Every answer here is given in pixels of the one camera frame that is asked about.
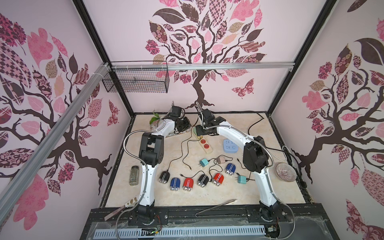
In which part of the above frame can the white slotted cable duct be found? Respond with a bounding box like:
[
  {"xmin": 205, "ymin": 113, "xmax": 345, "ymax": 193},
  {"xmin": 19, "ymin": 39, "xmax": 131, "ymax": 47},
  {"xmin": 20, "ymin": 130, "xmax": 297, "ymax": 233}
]
[{"xmin": 90, "ymin": 225, "xmax": 266, "ymax": 240}]

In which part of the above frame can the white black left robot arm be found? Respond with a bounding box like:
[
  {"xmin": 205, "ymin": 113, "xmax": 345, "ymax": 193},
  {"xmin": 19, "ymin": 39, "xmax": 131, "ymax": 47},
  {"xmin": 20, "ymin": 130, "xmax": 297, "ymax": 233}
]
[{"xmin": 123, "ymin": 105, "xmax": 191, "ymax": 220}]

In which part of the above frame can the red shaver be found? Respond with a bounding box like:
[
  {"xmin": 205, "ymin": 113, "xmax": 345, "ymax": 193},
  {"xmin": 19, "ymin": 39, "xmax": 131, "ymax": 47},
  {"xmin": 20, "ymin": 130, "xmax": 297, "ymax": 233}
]
[
  {"xmin": 183, "ymin": 178, "xmax": 194, "ymax": 192},
  {"xmin": 212, "ymin": 173, "xmax": 224, "ymax": 186}
]

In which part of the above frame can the blue shaver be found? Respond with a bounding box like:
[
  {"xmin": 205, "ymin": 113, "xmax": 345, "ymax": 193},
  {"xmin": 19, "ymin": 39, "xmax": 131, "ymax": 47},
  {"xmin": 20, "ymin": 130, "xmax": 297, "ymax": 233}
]
[
  {"xmin": 225, "ymin": 163, "xmax": 236, "ymax": 176},
  {"xmin": 170, "ymin": 178, "xmax": 181, "ymax": 191}
]

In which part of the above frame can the black red shaver cable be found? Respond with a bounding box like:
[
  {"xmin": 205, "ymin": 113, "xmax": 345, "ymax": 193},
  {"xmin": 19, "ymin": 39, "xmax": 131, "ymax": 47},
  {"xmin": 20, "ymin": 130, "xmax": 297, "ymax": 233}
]
[{"xmin": 179, "ymin": 170, "xmax": 206, "ymax": 180}]

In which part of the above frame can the aluminium rail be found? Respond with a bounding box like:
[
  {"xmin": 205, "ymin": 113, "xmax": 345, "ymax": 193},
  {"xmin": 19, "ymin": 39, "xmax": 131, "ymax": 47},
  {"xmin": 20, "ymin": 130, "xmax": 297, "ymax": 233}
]
[
  {"xmin": 112, "ymin": 62, "xmax": 295, "ymax": 71},
  {"xmin": 1, "ymin": 63, "xmax": 110, "ymax": 223}
]

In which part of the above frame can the pink charger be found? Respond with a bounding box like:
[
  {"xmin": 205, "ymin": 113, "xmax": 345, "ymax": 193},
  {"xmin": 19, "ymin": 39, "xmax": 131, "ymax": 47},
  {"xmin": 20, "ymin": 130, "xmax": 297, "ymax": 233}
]
[{"xmin": 216, "ymin": 156, "xmax": 227, "ymax": 165}]

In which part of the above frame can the black blue shaver cable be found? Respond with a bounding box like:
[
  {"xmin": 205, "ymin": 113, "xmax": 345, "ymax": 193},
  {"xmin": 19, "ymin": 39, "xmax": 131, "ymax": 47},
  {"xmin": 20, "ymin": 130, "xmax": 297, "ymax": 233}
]
[
  {"xmin": 236, "ymin": 158, "xmax": 256, "ymax": 182},
  {"xmin": 181, "ymin": 134, "xmax": 200, "ymax": 171}
]

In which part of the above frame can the white flower with leaves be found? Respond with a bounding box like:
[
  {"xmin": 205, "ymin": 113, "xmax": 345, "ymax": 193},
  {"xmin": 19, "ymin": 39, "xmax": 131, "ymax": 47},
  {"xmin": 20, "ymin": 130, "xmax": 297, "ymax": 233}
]
[{"xmin": 149, "ymin": 112, "xmax": 162, "ymax": 125}]

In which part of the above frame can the floral placemat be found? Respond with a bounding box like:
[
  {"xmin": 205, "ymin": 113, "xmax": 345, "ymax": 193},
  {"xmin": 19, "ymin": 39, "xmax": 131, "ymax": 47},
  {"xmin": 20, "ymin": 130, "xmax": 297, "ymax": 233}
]
[{"xmin": 150, "ymin": 113, "xmax": 192, "ymax": 138}]

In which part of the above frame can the aluminium rail back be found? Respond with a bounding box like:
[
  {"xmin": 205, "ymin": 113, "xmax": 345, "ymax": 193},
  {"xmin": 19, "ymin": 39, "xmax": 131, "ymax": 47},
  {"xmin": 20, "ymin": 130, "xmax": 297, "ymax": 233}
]
[{"xmin": 112, "ymin": 62, "xmax": 295, "ymax": 71}]

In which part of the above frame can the glass spice jar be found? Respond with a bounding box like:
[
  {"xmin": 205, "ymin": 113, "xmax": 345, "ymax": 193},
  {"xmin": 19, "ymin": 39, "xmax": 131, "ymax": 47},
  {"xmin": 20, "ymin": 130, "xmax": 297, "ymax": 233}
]
[{"xmin": 129, "ymin": 166, "xmax": 140, "ymax": 186}]

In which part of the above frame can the black wire basket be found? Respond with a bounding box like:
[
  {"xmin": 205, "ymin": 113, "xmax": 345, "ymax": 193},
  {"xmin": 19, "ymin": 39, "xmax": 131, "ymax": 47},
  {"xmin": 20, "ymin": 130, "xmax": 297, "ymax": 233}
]
[{"xmin": 103, "ymin": 60, "xmax": 170, "ymax": 94}]

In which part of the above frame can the light blue round socket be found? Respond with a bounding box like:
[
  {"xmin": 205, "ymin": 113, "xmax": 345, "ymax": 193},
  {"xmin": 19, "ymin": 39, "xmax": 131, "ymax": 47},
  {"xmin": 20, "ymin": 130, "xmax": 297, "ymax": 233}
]
[{"xmin": 223, "ymin": 139, "xmax": 239, "ymax": 154}]

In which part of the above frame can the aluminium rail left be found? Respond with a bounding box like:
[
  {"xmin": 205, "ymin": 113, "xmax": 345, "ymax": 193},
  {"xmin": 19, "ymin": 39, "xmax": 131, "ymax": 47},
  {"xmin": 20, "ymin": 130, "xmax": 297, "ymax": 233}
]
[{"xmin": 1, "ymin": 63, "xmax": 110, "ymax": 223}]

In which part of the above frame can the teal charger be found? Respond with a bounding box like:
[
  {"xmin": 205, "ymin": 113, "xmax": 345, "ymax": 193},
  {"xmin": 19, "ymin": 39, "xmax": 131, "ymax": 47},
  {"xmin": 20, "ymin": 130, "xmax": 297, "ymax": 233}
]
[
  {"xmin": 200, "ymin": 158, "xmax": 210, "ymax": 168},
  {"xmin": 237, "ymin": 175, "xmax": 248, "ymax": 185}
]

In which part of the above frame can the black socket power cord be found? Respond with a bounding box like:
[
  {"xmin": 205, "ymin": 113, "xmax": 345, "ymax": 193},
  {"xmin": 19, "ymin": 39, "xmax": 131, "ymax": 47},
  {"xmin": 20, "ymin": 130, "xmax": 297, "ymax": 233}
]
[{"xmin": 247, "ymin": 112, "xmax": 286, "ymax": 152}]

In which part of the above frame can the white power strip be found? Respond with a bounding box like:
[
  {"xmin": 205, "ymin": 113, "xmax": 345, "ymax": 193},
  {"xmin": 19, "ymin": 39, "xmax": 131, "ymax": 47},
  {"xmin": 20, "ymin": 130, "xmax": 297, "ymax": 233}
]
[{"xmin": 193, "ymin": 133, "xmax": 213, "ymax": 154}]

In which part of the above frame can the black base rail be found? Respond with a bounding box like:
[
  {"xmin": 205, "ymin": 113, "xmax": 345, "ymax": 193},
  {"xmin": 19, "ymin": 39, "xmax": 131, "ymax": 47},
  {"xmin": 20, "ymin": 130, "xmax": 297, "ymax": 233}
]
[{"xmin": 85, "ymin": 203, "xmax": 325, "ymax": 229}]

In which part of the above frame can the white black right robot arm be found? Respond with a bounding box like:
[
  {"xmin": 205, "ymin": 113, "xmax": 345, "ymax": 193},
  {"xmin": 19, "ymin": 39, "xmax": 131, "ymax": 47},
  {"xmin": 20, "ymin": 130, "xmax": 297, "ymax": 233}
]
[{"xmin": 196, "ymin": 102, "xmax": 283, "ymax": 222}]

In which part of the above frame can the black shaver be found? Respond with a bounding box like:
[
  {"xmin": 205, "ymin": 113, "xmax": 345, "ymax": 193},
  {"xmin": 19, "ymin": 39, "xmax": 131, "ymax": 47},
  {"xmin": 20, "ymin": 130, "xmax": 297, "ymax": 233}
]
[
  {"xmin": 159, "ymin": 171, "xmax": 170, "ymax": 184},
  {"xmin": 197, "ymin": 174, "xmax": 209, "ymax": 188}
]

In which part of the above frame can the pink glass dish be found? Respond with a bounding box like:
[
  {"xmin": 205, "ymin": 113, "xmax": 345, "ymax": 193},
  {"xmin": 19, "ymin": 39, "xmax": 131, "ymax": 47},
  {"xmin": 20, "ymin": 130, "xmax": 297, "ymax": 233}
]
[{"xmin": 275, "ymin": 163, "xmax": 297, "ymax": 182}]

